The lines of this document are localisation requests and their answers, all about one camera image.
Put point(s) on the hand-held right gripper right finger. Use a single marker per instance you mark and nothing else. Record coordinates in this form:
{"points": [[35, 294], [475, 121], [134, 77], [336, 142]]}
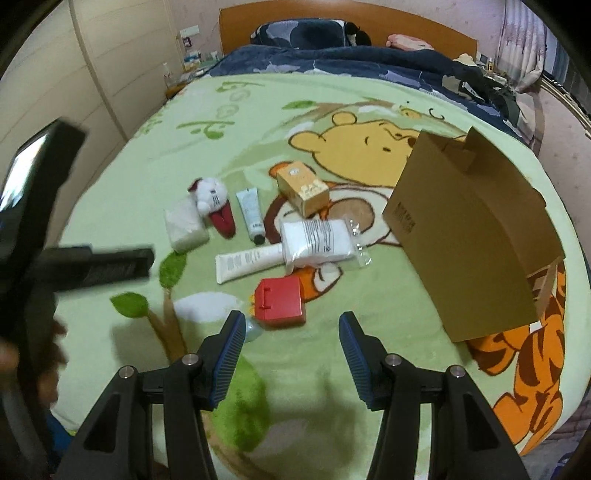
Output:
{"points": [[358, 364]]}

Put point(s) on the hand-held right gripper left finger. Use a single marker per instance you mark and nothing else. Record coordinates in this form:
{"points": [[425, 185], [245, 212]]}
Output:
{"points": [[227, 364]]}

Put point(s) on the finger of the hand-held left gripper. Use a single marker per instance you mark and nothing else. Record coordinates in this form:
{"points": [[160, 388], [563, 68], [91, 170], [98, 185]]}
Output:
{"points": [[111, 267]]}

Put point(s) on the small red box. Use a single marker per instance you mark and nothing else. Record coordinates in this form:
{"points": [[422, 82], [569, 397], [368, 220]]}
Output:
{"points": [[281, 302]]}

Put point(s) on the white tissue packet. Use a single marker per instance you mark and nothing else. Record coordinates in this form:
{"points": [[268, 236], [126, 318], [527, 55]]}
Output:
{"points": [[184, 226]]}

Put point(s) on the long white tube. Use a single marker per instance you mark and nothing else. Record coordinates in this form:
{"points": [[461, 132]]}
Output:
{"points": [[244, 264]]}

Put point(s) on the white and red plush toy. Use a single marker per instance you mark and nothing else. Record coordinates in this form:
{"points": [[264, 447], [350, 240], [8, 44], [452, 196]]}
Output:
{"points": [[212, 194]]}

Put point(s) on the white plastic wipes packet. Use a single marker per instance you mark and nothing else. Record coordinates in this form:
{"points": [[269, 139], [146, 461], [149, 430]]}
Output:
{"points": [[314, 240]]}

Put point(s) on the brown cardboard box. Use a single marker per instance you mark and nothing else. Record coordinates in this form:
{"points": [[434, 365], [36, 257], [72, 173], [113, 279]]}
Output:
{"points": [[461, 230]]}

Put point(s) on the person's left hand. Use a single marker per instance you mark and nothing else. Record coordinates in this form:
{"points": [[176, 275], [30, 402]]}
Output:
{"points": [[51, 364]]}

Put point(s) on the small tube with black cap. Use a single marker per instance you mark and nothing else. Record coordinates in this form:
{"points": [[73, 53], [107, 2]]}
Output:
{"points": [[249, 212]]}

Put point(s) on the green printed blanket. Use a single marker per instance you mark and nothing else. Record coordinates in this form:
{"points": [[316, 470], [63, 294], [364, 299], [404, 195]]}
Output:
{"points": [[231, 138]]}

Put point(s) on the orange carton box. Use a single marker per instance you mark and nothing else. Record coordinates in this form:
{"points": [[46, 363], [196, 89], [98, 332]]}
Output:
{"points": [[300, 189]]}

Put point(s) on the wooden nightstand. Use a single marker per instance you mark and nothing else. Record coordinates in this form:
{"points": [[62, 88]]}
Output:
{"points": [[178, 87]]}

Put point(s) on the clear bottle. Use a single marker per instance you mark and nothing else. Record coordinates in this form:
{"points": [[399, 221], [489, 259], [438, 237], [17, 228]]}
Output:
{"points": [[166, 74]]}

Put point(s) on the navy patterned duvet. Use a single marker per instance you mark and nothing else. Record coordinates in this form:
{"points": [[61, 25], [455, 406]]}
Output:
{"points": [[323, 60]]}

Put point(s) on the navy patterned pillow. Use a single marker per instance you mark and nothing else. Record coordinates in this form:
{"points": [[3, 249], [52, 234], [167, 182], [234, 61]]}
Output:
{"points": [[300, 32]]}

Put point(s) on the dark clothes pile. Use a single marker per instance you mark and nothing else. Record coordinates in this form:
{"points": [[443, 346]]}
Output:
{"points": [[496, 94]]}

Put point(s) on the pink pillow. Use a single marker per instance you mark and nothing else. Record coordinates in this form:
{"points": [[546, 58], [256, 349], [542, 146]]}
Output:
{"points": [[411, 42]]}

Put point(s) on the wooden headboard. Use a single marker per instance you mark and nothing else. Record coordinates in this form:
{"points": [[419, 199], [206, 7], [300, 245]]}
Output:
{"points": [[369, 23]]}

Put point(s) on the patterned curtain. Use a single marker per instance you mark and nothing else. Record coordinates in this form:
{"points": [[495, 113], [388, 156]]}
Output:
{"points": [[526, 41]]}

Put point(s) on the white wall socket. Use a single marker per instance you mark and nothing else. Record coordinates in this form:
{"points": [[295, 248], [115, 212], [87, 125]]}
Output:
{"points": [[189, 32]]}

